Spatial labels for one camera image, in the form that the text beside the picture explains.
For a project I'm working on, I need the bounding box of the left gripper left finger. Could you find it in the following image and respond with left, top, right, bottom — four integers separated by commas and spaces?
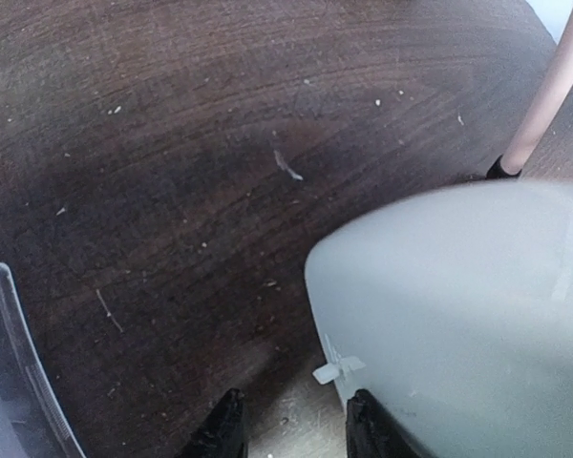
177, 388, 246, 458

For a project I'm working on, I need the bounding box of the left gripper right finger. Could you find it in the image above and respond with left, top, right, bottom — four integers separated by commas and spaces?
346, 388, 428, 458

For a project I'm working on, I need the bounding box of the white metronome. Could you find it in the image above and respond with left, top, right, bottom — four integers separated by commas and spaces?
305, 179, 573, 457

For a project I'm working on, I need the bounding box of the clear metronome front cover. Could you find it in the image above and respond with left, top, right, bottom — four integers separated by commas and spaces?
0, 262, 85, 457

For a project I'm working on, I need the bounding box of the pink music stand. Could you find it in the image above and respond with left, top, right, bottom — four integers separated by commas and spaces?
485, 8, 573, 180

